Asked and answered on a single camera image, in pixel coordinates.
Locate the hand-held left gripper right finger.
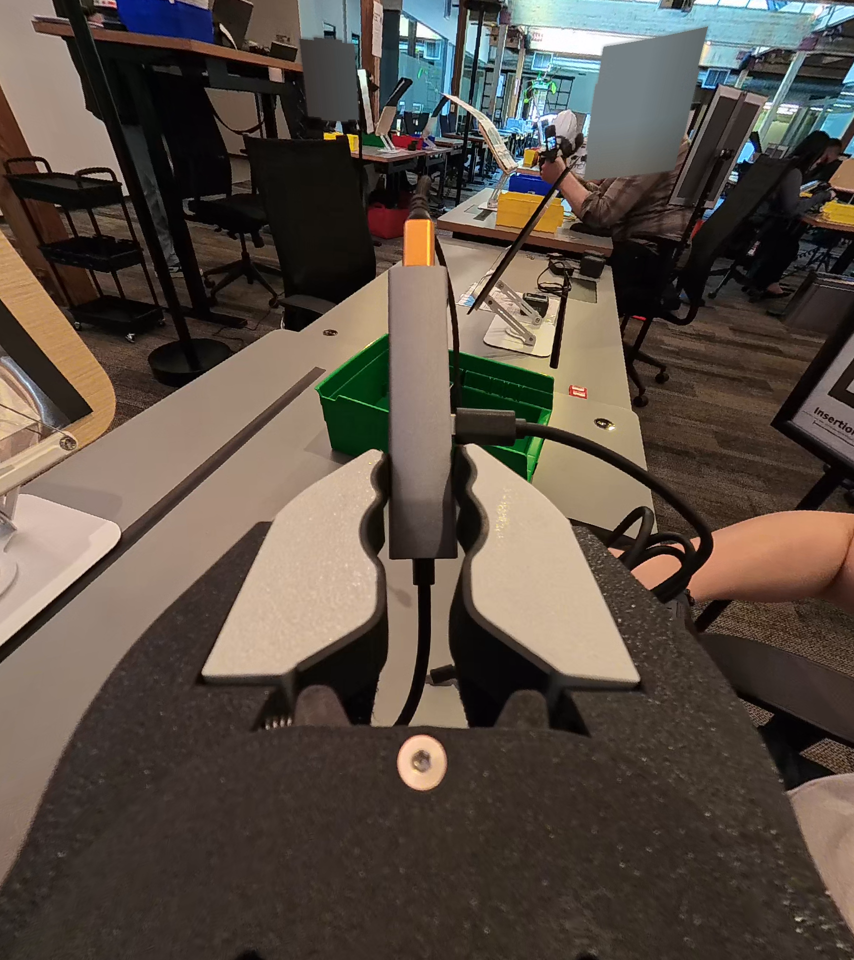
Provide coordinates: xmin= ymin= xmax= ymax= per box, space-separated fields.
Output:
xmin=449 ymin=442 xmax=642 ymax=729

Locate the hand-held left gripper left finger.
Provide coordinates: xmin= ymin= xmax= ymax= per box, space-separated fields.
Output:
xmin=200 ymin=448 xmax=391 ymax=729

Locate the black hub pigtail cable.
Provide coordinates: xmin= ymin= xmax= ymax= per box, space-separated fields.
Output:
xmin=393 ymin=558 xmax=462 ymax=727

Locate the black usb-c cable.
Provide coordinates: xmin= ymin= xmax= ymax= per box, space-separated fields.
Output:
xmin=453 ymin=408 xmax=717 ymax=631

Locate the green plastic bin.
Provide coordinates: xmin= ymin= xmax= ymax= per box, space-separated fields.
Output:
xmin=314 ymin=333 xmax=556 ymax=481

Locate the grey usb hub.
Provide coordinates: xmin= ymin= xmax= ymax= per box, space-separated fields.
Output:
xmin=386 ymin=264 xmax=460 ymax=562

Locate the black cable with orange plugs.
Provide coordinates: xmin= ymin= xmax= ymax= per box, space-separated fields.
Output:
xmin=400 ymin=174 xmax=464 ymax=410

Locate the white sign stand base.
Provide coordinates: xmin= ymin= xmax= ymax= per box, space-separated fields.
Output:
xmin=0 ymin=491 xmax=122 ymax=691

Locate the black floor stand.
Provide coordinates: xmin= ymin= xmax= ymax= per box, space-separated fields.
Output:
xmin=59 ymin=0 xmax=233 ymax=387

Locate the black stick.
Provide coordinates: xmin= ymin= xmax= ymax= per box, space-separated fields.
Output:
xmin=549 ymin=273 xmax=574 ymax=369

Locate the black tablet on stand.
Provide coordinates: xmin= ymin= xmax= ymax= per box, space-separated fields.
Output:
xmin=466 ymin=166 xmax=574 ymax=357

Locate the wooden instruction sign board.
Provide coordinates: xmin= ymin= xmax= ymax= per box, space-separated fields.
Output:
xmin=0 ymin=165 xmax=117 ymax=519

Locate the black mesh chair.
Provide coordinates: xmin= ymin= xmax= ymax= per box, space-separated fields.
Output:
xmin=243 ymin=135 xmax=379 ymax=331

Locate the black swivel chair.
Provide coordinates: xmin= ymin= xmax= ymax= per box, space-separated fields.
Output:
xmin=614 ymin=157 xmax=796 ymax=406

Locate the black office chair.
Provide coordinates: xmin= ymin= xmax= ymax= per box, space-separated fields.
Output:
xmin=187 ymin=191 xmax=282 ymax=309

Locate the grey neighbouring desk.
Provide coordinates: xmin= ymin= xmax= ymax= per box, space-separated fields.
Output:
xmin=436 ymin=187 xmax=616 ymax=256

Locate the yellow plastic bin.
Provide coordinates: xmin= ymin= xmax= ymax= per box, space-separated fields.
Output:
xmin=494 ymin=191 xmax=565 ymax=232

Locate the black rolling cart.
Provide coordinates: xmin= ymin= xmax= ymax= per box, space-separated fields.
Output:
xmin=3 ymin=156 xmax=169 ymax=342

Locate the wooden standing desk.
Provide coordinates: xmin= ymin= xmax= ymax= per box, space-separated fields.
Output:
xmin=33 ymin=15 xmax=304 ymax=99

